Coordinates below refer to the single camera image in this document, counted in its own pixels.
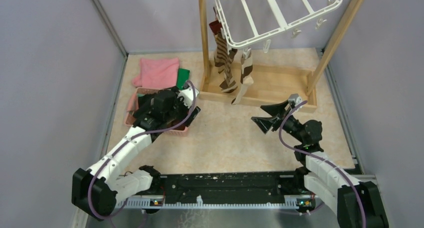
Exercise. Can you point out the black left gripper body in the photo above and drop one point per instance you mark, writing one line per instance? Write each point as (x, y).
(179, 110)

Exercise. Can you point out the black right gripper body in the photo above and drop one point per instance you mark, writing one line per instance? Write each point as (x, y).
(290, 125)

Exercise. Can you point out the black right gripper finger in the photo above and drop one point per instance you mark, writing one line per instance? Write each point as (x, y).
(267, 124)
(277, 110)

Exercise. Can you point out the cream brown block sock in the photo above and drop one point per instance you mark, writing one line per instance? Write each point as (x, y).
(246, 79)

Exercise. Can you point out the brown beige striped sock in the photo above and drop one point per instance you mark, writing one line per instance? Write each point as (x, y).
(222, 58)

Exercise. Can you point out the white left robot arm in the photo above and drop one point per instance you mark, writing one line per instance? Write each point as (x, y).
(98, 189)

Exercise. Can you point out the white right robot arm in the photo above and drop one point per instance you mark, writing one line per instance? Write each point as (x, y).
(355, 203)

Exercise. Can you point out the white clip drying hanger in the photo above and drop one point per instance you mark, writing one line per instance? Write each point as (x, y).
(249, 23)

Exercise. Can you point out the pink perforated basket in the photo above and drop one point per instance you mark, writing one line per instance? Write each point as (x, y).
(133, 105)

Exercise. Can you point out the wooden rack base tray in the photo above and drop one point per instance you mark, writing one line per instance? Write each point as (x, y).
(271, 84)

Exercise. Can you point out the green cloth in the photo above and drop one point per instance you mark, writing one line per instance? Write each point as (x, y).
(182, 76)

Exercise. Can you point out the pink towel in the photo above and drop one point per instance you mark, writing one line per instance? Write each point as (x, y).
(157, 73)

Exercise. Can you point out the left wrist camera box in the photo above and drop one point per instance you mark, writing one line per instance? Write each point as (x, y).
(188, 95)

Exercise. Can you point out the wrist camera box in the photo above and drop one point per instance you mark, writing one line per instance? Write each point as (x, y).
(188, 95)
(294, 100)

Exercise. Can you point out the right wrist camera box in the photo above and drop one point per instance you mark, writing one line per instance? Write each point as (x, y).
(294, 100)

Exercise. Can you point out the left wooden rack post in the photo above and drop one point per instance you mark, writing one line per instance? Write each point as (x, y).
(202, 7)

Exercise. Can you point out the wooden rack post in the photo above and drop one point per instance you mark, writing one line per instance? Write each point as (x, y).
(202, 7)
(333, 43)

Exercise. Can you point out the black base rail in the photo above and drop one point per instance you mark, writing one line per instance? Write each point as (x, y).
(274, 182)

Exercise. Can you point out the white cable duct strip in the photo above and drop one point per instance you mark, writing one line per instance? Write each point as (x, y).
(139, 202)

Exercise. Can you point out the right wooden rack post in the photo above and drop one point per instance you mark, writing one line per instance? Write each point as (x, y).
(333, 43)

